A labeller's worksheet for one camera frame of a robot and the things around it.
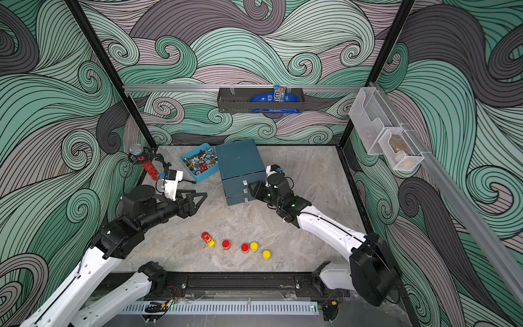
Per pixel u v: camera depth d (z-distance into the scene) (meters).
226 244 0.81
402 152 0.62
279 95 0.90
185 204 0.57
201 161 1.13
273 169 0.74
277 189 0.59
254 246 0.80
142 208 0.48
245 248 0.80
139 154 0.83
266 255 0.79
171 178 0.57
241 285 0.75
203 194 0.64
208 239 0.83
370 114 0.78
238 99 0.95
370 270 0.40
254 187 0.81
